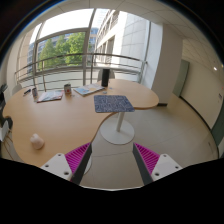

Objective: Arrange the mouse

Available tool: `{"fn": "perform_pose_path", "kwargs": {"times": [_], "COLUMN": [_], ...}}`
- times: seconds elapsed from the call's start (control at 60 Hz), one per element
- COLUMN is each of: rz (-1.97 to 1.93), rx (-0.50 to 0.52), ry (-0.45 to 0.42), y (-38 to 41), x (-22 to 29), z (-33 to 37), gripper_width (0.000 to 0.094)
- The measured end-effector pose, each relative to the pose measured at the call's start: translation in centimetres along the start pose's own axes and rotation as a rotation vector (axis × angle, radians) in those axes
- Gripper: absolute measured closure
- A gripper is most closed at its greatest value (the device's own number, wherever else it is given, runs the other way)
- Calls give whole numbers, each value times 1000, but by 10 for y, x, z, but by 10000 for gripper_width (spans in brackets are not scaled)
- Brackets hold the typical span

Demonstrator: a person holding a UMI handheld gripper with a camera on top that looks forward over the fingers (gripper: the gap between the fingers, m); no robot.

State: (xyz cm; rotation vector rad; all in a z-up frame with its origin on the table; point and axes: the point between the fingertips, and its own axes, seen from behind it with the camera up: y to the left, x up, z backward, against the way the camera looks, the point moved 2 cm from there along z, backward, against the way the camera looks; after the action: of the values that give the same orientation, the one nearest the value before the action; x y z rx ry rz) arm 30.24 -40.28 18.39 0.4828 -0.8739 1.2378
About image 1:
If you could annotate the gripper left finger magenta white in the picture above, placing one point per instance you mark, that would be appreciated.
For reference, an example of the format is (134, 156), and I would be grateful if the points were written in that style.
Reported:
(72, 165)

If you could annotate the gripper right finger magenta white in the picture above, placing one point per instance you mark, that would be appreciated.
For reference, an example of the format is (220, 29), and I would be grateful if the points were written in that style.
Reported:
(153, 166)

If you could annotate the blue patterned mouse pad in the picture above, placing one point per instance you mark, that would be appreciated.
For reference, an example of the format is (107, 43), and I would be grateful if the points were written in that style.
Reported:
(112, 103)

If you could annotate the red-edged magazine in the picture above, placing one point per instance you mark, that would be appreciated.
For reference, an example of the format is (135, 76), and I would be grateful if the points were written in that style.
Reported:
(50, 96)

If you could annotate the open magazine light blue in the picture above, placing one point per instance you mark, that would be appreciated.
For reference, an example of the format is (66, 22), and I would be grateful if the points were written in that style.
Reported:
(88, 89)

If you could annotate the patterned mug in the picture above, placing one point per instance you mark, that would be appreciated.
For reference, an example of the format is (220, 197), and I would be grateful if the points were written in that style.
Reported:
(67, 89)

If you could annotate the grey can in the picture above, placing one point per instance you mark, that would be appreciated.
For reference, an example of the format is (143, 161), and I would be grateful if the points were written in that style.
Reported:
(34, 92)

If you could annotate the green door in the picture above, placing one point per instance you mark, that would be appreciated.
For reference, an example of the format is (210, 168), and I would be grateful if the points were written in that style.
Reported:
(182, 75)

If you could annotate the metal balcony railing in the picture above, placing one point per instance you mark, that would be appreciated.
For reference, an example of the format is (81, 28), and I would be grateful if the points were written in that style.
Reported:
(76, 69)

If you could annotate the black speaker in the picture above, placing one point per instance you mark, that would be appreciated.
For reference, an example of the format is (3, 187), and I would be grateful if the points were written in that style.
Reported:
(105, 77)

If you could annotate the white table pedestal leg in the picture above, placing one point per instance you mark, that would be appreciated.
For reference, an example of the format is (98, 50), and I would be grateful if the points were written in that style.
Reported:
(117, 130)

